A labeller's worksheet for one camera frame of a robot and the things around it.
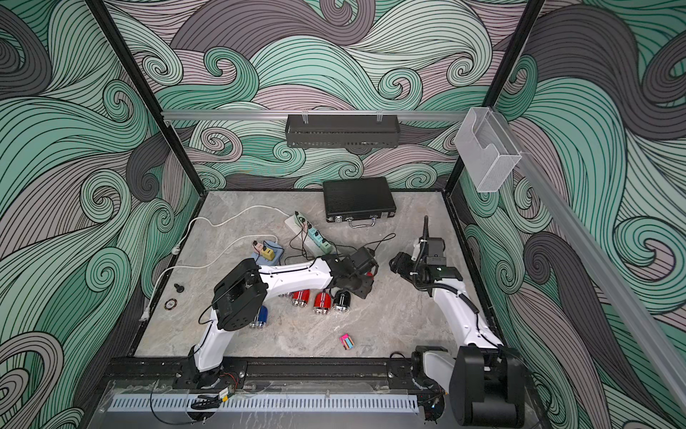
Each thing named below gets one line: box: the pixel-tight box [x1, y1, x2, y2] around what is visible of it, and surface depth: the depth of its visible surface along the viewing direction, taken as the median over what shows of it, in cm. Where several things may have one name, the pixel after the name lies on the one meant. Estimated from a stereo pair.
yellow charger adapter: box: [260, 248, 276, 261], surface depth 94 cm
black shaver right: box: [334, 289, 352, 312], surface depth 87 cm
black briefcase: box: [322, 176, 397, 228], surface depth 113 cm
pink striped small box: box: [339, 333, 355, 351], surface depth 78 cm
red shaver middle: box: [312, 291, 332, 316], surface depth 86 cm
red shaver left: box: [289, 288, 311, 308], surface depth 87 cm
